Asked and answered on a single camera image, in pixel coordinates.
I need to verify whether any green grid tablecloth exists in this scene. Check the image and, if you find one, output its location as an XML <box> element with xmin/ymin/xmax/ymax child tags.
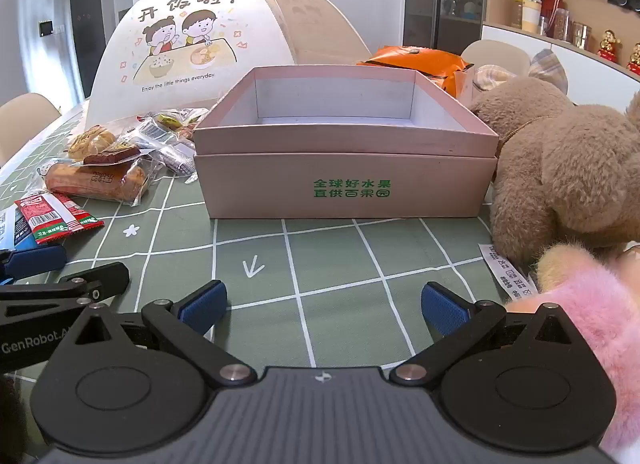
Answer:
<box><xmin>0</xmin><ymin>103</ymin><xmax>508</xmax><ymax>370</ymax></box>

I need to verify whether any bread packet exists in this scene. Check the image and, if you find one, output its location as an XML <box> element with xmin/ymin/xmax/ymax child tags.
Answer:
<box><xmin>44</xmin><ymin>158</ymin><xmax>152</xmax><ymax>207</ymax></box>

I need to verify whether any round cookie packet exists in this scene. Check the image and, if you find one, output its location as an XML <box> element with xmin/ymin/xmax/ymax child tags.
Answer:
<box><xmin>66</xmin><ymin>124</ymin><xmax>120</xmax><ymax>161</ymax></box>

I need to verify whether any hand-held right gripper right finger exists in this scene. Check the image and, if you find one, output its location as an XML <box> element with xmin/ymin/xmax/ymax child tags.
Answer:
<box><xmin>390</xmin><ymin>283</ymin><xmax>576</xmax><ymax>386</ymax></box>

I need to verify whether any orange snack bag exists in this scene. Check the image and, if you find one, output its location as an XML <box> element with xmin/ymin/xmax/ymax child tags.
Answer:
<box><xmin>356</xmin><ymin>46</ymin><xmax>475</xmax><ymax>98</ymax></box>

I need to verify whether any yellow lidded cup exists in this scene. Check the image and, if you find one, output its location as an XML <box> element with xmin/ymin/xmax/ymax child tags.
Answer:
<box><xmin>520</xmin><ymin>0</ymin><xmax>544</xmax><ymax>33</ymax></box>

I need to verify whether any pile of clear-wrapped snacks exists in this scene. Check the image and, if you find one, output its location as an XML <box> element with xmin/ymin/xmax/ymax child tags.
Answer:
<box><xmin>131</xmin><ymin>107</ymin><xmax>211</xmax><ymax>185</ymax></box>

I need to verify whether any pink cardboard box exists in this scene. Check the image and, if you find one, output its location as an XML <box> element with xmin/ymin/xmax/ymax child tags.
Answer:
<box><xmin>192</xmin><ymin>66</ymin><xmax>500</xmax><ymax>220</ymax></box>

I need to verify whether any red sachet packet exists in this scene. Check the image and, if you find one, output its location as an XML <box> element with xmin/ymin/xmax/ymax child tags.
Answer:
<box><xmin>49</xmin><ymin>195</ymin><xmax>105</xmax><ymax>241</ymax></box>
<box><xmin>14</xmin><ymin>193</ymin><xmax>65</xmax><ymax>246</ymax></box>

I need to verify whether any pink plush toy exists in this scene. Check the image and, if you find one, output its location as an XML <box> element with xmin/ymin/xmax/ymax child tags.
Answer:
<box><xmin>500</xmin><ymin>241</ymin><xmax>640</xmax><ymax>464</ymax></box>

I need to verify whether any dark door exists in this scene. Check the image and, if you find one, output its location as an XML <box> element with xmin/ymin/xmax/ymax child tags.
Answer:
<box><xmin>69</xmin><ymin>0</ymin><xmax>109</xmax><ymax>70</ymax></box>

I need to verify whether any clear storage jar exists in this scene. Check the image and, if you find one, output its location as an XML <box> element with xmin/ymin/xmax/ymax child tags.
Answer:
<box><xmin>550</xmin><ymin>8</ymin><xmax>571</xmax><ymax>41</ymax></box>

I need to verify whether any white printed food cover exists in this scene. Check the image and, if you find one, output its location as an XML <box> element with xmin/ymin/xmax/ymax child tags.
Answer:
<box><xmin>85</xmin><ymin>0</ymin><xmax>373</xmax><ymax>131</ymax></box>

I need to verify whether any blue snack packet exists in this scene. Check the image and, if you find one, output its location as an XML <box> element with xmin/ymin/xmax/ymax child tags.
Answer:
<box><xmin>0</xmin><ymin>207</ymin><xmax>40</xmax><ymax>251</ymax></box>

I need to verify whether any brown teddy bear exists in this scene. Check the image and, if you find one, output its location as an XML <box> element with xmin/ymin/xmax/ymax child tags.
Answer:
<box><xmin>469</xmin><ymin>49</ymin><xmax>640</xmax><ymax>270</ymax></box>

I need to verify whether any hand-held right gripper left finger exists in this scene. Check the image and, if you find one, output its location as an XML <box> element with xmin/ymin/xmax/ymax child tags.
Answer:
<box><xmin>70</xmin><ymin>280</ymin><xmax>257</xmax><ymax>387</ymax></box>

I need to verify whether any white plush toy label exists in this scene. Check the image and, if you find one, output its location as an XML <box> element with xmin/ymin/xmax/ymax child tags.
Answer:
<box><xmin>478</xmin><ymin>243</ymin><xmax>539</xmax><ymax>301</ymax></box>

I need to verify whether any white sideboard cabinet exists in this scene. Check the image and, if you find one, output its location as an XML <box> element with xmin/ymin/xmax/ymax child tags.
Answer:
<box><xmin>481</xmin><ymin>24</ymin><xmax>640</xmax><ymax>112</ymax></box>

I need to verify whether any beige chair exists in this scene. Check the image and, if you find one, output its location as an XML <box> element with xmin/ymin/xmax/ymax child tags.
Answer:
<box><xmin>0</xmin><ymin>93</ymin><xmax>62</xmax><ymax>166</ymax></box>
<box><xmin>460</xmin><ymin>39</ymin><xmax>532</xmax><ymax>76</ymax></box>

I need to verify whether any brown bar packet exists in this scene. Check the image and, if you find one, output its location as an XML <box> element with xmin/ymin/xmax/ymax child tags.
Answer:
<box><xmin>82</xmin><ymin>144</ymin><xmax>142</xmax><ymax>166</ymax></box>

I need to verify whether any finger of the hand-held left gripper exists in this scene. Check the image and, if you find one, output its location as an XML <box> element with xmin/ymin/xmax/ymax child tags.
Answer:
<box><xmin>0</xmin><ymin>261</ymin><xmax>131</xmax><ymax>317</ymax></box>
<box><xmin>0</xmin><ymin>244</ymin><xmax>68</xmax><ymax>286</ymax></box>

